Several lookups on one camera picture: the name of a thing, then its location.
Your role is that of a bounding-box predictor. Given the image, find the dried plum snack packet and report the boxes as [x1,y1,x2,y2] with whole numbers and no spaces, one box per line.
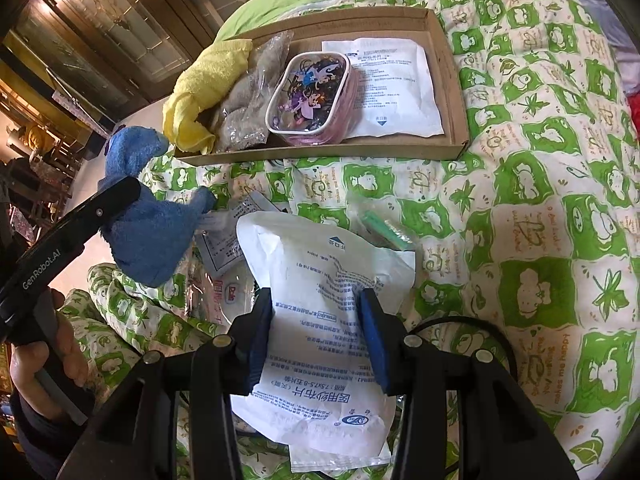
[186,262,256,328]

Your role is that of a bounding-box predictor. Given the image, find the blue towel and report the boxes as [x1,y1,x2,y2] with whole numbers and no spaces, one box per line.
[98,126,216,287]

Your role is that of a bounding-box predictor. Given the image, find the white gauze packet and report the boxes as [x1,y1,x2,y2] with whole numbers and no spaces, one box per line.
[322,38,444,139]
[232,211,416,458]

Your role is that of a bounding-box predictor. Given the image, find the small bag green items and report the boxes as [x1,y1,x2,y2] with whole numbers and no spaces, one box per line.
[346,192,418,252]

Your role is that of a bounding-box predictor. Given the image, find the bagged brown fuzzy cloth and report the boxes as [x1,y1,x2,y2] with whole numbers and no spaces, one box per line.
[212,30,294,153]

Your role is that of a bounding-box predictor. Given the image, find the yellow towel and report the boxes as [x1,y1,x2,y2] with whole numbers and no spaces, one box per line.
[162,39,253,154]

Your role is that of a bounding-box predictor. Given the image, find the cartoon clear pouch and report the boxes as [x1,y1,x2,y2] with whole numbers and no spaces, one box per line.
[265,51,357,146]

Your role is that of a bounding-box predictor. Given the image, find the green herbal granule sachet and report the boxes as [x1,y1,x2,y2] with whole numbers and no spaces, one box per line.
[194,191,280,278]

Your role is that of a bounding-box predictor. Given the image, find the person left hand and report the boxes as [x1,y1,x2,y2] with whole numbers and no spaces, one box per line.
[10,289,88,420]

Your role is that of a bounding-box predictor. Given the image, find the green patterned quilt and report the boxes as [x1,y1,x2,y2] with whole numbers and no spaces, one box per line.
[60,0,640,480]

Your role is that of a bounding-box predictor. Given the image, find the wooden glass door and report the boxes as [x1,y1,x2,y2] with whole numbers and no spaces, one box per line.
[15,0,250,116]

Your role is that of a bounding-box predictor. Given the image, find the shallow cardboard box tray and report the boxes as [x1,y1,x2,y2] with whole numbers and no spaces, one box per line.
[175,6,470,166]

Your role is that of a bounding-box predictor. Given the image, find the black cable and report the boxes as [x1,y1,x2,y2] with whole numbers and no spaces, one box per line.
[409,314,519,380]

